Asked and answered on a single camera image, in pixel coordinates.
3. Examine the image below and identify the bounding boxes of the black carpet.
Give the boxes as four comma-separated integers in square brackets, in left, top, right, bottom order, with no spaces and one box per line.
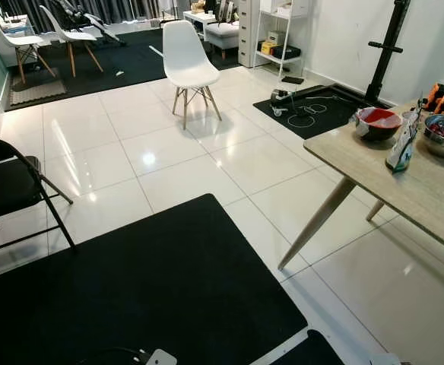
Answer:
[4,28,243,113]

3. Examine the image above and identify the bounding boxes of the light wooden table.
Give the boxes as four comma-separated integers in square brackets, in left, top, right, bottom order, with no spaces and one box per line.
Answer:
[277,97,444,271]

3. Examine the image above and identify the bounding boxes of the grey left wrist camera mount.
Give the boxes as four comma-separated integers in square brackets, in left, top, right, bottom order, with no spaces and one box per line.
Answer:
[144,348,179,365]

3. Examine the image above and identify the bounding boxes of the white plastic chair wooden legs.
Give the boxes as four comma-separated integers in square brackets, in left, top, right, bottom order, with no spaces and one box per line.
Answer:
[162,21,224,130]
[0,11,58,86]
[38,5,105,78]

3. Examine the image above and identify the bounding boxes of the black folding chair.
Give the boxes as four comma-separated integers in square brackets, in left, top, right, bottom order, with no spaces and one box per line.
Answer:
[0,135,78,284]

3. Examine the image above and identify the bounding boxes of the dark striped curtain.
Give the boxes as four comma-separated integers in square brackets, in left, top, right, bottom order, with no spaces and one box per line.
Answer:
[0,0,179,25]

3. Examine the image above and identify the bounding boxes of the red bowl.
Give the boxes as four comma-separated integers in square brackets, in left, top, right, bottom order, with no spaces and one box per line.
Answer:
[354,106,404,143]

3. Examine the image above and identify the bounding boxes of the grey doormat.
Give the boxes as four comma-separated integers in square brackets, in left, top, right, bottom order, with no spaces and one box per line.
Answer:
[8,78,68,106]

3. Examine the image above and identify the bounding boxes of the grey ottoman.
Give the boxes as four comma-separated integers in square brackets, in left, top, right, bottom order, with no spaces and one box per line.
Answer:
[204,21,241,61]

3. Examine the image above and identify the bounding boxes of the black floor mat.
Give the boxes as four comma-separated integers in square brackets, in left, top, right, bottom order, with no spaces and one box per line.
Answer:
[270,330,346,365]
[0,193,309,365]

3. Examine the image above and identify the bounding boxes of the white shelf unit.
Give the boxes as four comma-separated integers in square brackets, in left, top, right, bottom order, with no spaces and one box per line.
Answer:
[237,0,316,78]

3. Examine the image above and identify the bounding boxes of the green snack pouch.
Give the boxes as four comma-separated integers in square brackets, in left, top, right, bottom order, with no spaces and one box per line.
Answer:
[385,109,423,173]

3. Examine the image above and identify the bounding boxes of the black rubber mat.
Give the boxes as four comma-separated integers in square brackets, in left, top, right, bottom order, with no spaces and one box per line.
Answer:
[252,83,398,141]

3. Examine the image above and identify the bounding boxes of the black stand pole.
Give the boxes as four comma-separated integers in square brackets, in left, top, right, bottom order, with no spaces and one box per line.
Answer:
[363,0,412,106]

